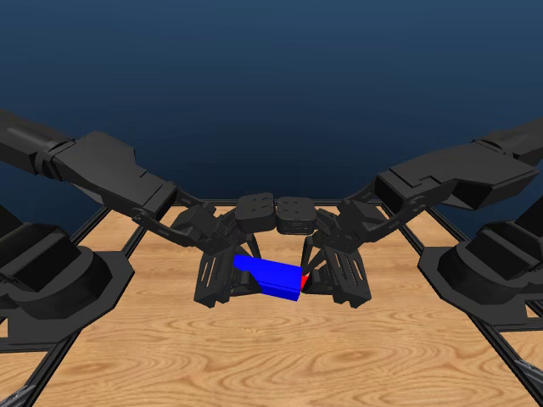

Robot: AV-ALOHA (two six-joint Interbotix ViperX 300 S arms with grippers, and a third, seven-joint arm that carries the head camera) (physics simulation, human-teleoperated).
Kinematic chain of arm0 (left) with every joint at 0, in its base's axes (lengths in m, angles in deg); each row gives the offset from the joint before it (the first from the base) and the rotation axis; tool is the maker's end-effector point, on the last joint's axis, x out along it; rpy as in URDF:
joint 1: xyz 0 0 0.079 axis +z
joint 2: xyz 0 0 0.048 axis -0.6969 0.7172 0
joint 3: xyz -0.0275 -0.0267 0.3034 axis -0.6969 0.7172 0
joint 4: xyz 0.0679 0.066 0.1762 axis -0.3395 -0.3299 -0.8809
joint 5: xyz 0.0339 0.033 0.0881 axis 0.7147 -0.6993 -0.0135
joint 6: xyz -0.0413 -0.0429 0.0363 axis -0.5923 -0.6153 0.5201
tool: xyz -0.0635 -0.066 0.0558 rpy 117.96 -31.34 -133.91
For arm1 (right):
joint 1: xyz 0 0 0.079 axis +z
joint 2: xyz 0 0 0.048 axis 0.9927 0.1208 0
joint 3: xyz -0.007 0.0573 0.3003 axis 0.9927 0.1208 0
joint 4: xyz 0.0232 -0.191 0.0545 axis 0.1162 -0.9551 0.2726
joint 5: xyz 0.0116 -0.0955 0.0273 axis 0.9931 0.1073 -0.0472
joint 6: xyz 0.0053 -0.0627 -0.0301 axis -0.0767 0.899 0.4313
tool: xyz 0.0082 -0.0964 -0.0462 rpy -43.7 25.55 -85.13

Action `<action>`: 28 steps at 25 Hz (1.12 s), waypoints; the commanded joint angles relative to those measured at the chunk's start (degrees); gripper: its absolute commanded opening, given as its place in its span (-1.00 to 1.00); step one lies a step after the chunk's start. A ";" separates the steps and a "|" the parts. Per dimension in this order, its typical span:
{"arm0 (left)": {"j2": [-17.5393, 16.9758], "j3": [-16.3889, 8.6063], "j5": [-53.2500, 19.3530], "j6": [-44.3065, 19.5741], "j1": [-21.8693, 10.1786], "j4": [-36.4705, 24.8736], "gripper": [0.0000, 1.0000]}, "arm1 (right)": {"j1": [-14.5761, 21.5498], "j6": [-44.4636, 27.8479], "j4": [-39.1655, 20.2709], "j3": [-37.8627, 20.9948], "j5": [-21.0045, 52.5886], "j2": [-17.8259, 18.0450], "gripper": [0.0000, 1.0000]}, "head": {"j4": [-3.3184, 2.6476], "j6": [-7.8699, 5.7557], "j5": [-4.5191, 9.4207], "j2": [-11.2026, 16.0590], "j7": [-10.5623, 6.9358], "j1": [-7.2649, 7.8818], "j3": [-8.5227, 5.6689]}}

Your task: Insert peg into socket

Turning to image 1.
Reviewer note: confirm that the blue hollow socket block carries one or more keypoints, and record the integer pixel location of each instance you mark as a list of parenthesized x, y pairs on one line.
[(275, 277)]

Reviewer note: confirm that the thin red peg bar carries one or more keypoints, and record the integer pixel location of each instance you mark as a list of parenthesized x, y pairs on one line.
[(303, 282)]

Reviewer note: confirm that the black table frame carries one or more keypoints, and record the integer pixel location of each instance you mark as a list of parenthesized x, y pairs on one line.
[(131, 241)]

